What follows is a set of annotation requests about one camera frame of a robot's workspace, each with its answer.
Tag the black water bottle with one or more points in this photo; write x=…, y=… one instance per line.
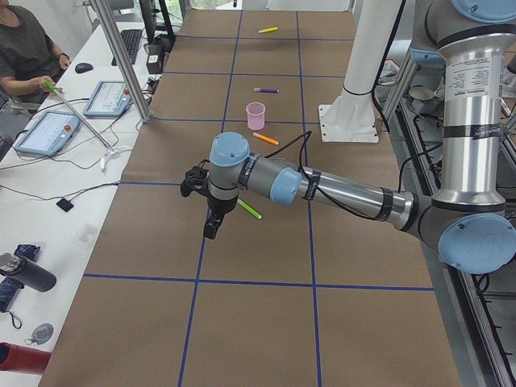
x=27, y=272

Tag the orange highlighter pen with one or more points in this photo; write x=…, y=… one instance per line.
x=265, y=138

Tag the black computer monitor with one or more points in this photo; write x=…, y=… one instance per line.
x=157, y=23

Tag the small black square device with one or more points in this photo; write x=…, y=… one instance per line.
x=65, y=204

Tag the grabber stick with green handle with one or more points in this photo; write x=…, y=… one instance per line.
x=111, y=151

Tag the clear plastic packet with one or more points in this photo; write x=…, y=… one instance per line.
x=86, y=236

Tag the teach pendant tablet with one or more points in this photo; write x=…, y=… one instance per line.
x=110, y=99
x=49, y=134

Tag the black box with label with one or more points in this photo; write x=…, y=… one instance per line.
x=155, y=59

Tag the red bottle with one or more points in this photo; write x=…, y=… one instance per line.
x=15, y=358

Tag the purple highlighter pen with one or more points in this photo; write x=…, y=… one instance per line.
x=266, y=90

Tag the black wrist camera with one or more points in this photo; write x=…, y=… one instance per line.
x=196, y=180

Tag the round metal keychain disc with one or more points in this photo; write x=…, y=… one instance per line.
x=41, y=334

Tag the yellow highlighter pen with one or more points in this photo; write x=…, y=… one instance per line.
x=267, y=30

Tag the black keyboard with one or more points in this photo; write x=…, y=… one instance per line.
x=131, y=39

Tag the near teach pendant tablet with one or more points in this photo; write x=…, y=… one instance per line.
x=49, y=134

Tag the black computer mouse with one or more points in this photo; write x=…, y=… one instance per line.
x=83, y=67

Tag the white camera mast with base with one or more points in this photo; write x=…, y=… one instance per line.
x=351, y=116

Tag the far teach pendant tablet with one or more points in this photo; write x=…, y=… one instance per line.
x=110, y=99

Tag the green highlighter pen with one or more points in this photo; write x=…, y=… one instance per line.
x=249, y=209

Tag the seated person in grey shirt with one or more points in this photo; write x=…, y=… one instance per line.
x=29, y=57

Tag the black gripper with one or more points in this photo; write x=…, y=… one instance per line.
x=220, y=205

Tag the pink translucent pen holder cup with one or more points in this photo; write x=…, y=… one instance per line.
x=255, y=115

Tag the aluminium frame post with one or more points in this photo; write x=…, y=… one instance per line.
x=117, y=47

